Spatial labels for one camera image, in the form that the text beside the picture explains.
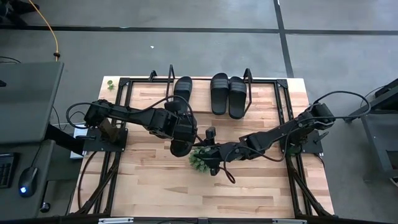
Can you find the small green plant fragment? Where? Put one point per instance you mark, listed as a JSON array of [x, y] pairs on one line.
[[110, 85]]

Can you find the black metal wooden shelf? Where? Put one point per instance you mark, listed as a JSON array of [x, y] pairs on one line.
[[202, 96]]

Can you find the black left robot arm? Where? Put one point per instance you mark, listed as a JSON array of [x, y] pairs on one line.
[[130, 113]]

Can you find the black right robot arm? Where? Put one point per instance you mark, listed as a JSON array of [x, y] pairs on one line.
[[280, 130]]

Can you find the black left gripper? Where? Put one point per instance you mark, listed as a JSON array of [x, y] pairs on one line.
[[183, 130]]

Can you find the black rubber slide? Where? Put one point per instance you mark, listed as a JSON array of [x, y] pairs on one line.
[[180, 152], [219, 99], [237, 102], [183, 88]]

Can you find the dark grey desk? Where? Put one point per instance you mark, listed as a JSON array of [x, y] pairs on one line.
[[12, 205]]

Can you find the black round knob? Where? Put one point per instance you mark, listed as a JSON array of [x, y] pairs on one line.
[[45, 208]]

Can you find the white power strip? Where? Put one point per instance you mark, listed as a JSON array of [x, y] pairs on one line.
[[80, 130]]

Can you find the black keyboard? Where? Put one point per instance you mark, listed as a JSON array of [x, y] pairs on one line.
[[5, 171]]

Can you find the black chair base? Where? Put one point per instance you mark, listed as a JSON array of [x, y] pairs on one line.
[[18, 7]]

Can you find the green succulent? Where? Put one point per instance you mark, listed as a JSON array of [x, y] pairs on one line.
[[197, 163]]

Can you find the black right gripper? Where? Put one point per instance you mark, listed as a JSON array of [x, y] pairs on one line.
[[230, 152]]

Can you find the dark metal cart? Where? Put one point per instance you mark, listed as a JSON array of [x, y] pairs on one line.
[[377, 133]]

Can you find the grey desk panel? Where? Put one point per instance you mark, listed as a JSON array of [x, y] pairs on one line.
[[28, 99]]

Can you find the black computer mouse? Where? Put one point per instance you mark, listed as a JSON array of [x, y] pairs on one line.
[[28, 182]]

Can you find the black aluminium table frame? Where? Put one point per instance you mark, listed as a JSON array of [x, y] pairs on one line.
[[143, 81]]

